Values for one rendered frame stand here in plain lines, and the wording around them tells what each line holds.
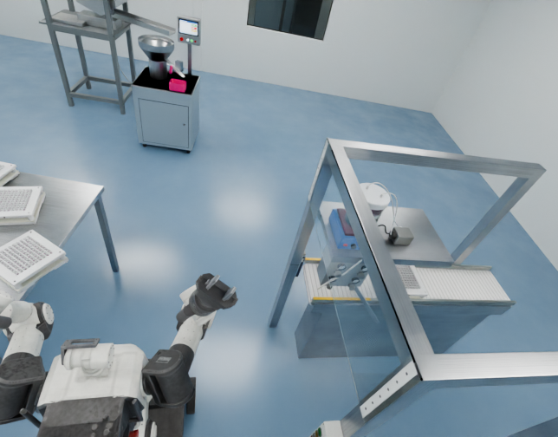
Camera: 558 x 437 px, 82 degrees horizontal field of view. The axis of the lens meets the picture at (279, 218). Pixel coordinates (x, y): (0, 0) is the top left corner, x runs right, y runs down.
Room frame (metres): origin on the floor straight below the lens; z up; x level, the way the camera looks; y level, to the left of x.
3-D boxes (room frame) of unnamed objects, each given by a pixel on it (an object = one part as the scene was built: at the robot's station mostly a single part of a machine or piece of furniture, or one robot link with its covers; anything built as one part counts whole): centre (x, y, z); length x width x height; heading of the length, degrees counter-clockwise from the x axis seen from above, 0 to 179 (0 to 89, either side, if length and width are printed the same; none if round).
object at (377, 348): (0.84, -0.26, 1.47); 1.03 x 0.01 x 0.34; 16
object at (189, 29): (3.62, 1.41, 1.07); 0.23 x 0.10 x 0.62; 101
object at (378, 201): (1.16, -0.37, 1.45); 0.15 x 0.15 x 0.19
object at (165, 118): (3.44, 1.59, 0.38); 0.63 x 0.57 x 0.76; 101
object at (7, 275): (0.81, 1.14, 0.92); 0.25 x 0.24 x 0.02; 161
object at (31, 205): (1.11, 1.45, 0.92); 0.25 x 0.24 x 0.02; 25
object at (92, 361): (0.32, 0.41, 1.32); 0.10 x 0.07 x 0.09; 108
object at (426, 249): (1.25, -0.53, 1.25); 0.62 x 0.38 x 0.04; 106
